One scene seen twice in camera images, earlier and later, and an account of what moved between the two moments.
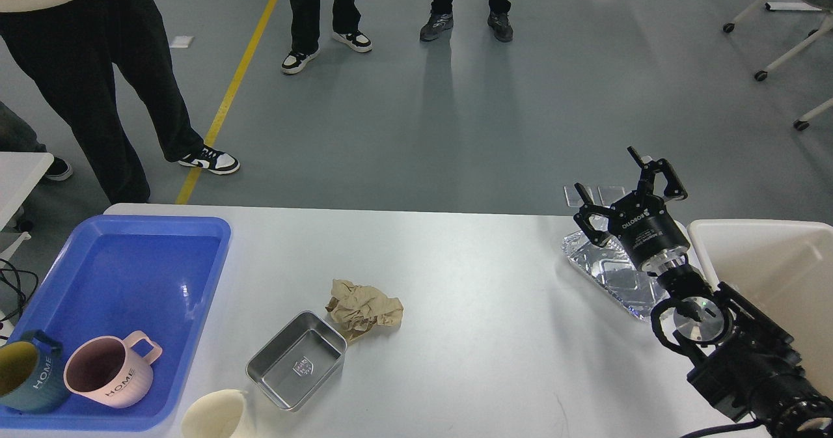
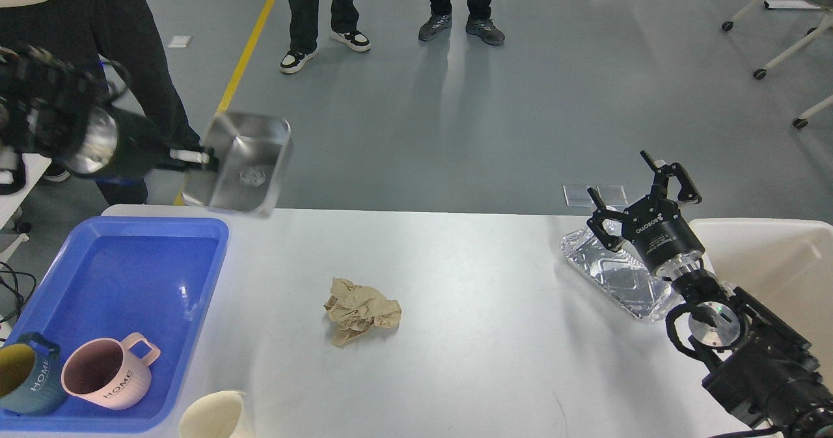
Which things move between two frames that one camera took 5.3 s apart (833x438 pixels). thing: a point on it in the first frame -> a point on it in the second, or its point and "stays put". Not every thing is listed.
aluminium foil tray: [613, 268] stays put
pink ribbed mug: [115, 372] stays put
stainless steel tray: [297, 362] -> [252, 150]
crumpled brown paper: [356, 309] stays put
